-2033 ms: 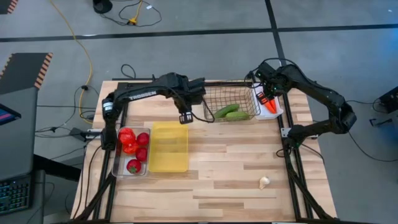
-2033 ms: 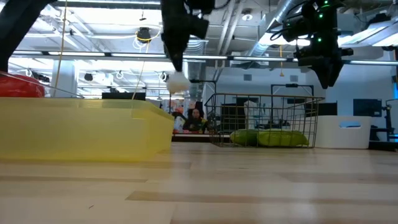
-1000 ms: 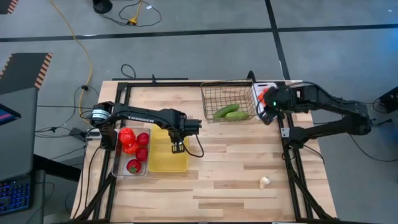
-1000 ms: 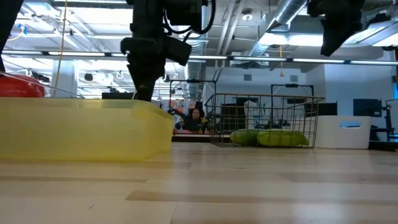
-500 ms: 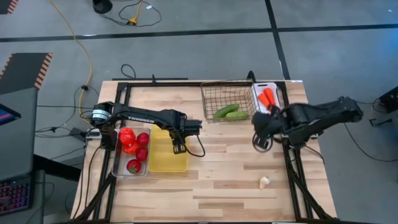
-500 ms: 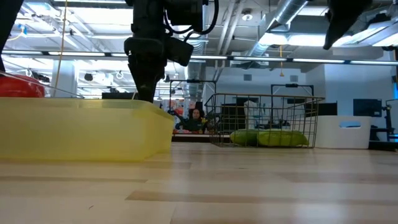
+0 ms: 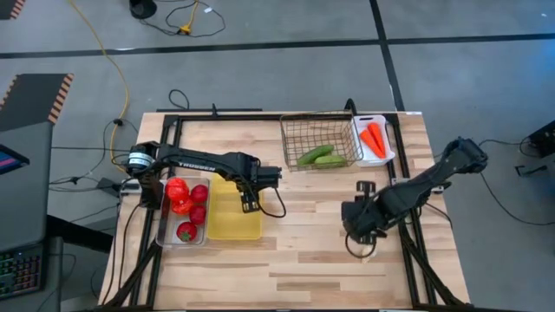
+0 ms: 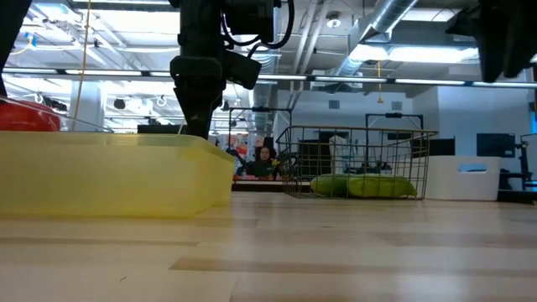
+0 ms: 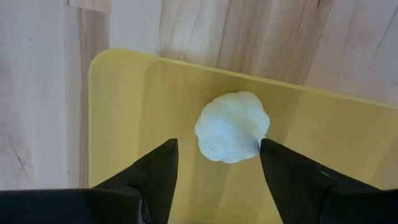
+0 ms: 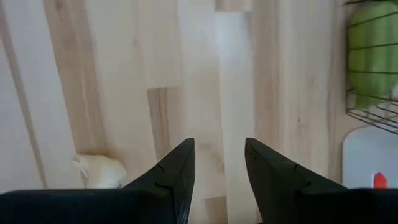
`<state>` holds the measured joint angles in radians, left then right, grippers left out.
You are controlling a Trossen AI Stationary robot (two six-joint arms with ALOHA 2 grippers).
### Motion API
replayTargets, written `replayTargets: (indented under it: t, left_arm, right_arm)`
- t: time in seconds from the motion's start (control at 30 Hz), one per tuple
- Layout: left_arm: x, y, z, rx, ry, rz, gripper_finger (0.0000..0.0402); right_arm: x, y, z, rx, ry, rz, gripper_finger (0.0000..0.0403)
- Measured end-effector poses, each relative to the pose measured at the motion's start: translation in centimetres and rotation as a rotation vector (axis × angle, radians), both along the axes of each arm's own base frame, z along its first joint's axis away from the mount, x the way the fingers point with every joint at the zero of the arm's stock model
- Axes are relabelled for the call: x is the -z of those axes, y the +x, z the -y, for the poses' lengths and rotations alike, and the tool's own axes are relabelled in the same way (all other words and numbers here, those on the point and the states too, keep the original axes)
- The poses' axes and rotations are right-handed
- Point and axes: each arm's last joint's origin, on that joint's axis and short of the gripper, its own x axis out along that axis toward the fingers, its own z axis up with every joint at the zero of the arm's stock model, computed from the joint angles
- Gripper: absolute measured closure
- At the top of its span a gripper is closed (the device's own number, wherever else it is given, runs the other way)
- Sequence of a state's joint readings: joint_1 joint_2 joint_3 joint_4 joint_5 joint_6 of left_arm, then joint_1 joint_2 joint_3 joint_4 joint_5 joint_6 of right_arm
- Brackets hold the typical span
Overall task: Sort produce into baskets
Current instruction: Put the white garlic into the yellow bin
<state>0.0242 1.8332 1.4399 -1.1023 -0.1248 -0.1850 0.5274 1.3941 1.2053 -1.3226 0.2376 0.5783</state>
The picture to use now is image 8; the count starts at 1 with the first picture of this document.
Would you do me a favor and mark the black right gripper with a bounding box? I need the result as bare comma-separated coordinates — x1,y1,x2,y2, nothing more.
445,0,537,84

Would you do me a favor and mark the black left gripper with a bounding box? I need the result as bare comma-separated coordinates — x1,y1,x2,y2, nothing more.
169,0,227,140

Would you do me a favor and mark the green toy cucumber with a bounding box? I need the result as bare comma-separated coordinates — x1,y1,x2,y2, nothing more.
346,174,420,199
309,174,357,198

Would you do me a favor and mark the red toy tomato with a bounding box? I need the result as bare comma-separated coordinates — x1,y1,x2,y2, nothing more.
0,100,63,133

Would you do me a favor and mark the person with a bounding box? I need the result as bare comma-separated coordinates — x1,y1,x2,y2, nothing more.
234,145,281,180

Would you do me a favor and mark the yellow translucent plastic bin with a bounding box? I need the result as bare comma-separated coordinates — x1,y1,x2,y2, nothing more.
0,131,236,219

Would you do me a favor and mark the white cutting board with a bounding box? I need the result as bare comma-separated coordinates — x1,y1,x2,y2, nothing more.
425,154,503,202

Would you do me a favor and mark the black background station frame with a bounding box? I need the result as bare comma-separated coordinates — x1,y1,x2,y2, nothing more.
227,107,294,148
364,112,425,132

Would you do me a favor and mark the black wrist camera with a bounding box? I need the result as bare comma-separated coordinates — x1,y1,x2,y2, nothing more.
226,49,263,90

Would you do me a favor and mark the silver ventilation duct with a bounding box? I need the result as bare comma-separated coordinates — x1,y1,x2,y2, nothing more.
335,0,420,85

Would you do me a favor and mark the yellow hanging rope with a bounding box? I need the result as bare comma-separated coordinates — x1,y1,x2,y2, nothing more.
73,0,92,132

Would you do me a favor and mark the dark wall screen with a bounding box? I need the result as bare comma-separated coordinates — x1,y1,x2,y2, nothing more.
477,133,516,159

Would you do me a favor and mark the dark wire basket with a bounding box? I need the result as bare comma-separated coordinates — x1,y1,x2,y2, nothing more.
275,124,440,200

